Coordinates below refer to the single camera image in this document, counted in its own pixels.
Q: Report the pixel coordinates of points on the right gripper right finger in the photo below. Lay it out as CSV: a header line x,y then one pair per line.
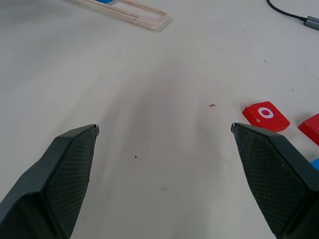
x,y
276,174

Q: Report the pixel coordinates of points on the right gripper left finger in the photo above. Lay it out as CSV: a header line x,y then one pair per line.
x,y
45,184

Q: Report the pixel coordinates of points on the blue tile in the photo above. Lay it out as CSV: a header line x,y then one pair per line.
x,y
315,164

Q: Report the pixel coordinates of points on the red letter b block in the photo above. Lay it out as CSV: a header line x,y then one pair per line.
x,y
311,129

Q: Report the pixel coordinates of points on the red letter o block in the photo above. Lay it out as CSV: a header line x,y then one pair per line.
x,y
266,115

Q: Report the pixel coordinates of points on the blue letter o block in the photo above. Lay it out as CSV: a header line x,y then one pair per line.
x,y
104,1

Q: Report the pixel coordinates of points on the light wooden letter tray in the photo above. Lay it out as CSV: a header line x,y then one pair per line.
x,y
152,21

